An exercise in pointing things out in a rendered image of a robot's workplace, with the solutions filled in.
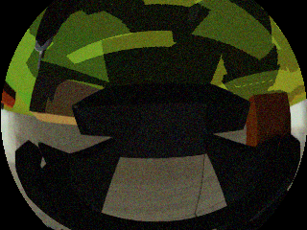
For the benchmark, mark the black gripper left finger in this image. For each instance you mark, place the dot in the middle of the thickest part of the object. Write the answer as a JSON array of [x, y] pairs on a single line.
[[89, 170]]

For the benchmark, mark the red-handled awl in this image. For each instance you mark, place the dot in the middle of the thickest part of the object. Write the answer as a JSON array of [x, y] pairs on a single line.
[[8, 96]]

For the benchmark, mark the tan wooden panel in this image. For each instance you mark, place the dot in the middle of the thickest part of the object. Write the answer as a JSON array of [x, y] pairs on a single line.
[[53, 98]]

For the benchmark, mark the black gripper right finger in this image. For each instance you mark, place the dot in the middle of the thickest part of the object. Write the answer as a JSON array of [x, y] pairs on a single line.
[[235, 164]]

